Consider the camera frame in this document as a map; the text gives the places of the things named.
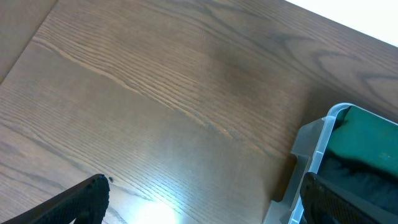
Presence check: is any clear plastic storage bin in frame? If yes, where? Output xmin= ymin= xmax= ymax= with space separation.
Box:
xmin=262 ymin=101 xmax=398 ymax=224

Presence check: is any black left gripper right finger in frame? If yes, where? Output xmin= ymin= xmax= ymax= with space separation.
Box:
xmin=300 ymin=172 xmax=397 ymax=224

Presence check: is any black garment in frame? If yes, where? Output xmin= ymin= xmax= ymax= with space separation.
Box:
xmin=318 ymin=152 xmax=397 ymax=215

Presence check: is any dark green garment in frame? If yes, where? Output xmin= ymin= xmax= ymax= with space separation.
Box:
xmin=326 ymin=106 xmax=397 ymax=176

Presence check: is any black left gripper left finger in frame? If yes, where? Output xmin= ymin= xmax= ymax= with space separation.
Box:
xmin=4 ymin=174 xmax=110 ymax=224

